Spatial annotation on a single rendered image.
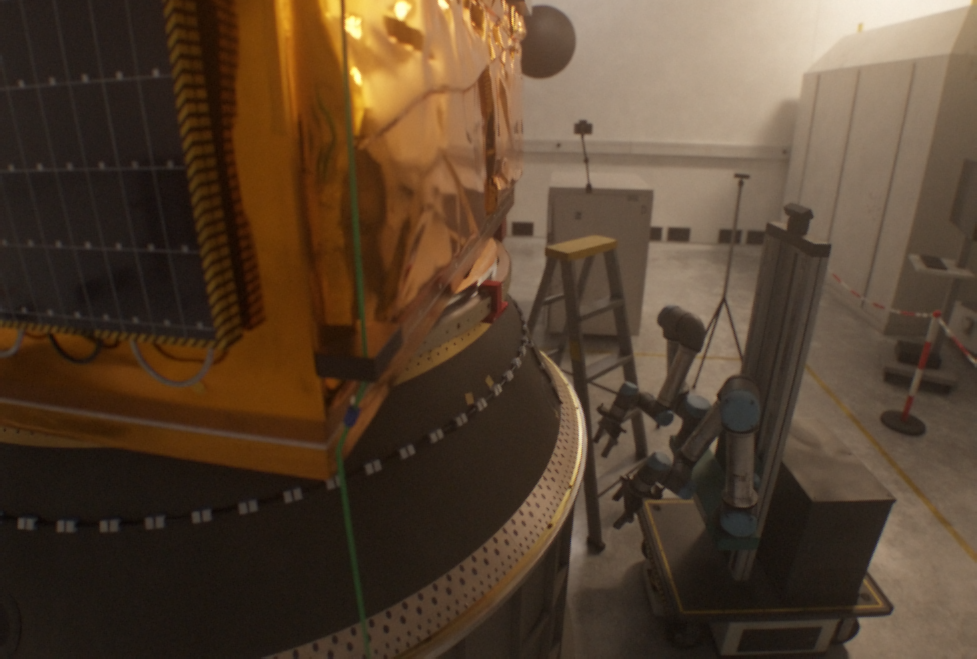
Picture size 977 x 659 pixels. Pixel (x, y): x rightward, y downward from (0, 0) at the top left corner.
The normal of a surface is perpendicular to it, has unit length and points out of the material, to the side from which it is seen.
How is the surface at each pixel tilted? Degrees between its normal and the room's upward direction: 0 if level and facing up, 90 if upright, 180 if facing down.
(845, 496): 0
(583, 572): 0
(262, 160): 90
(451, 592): 43
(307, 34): 86
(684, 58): 90
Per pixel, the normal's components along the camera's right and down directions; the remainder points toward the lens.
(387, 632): 0.38, -0.50
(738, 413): -0.46, 0.17
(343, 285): 0.67, 0.26
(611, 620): 0.00, -0.94
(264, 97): 0.04, 0.35
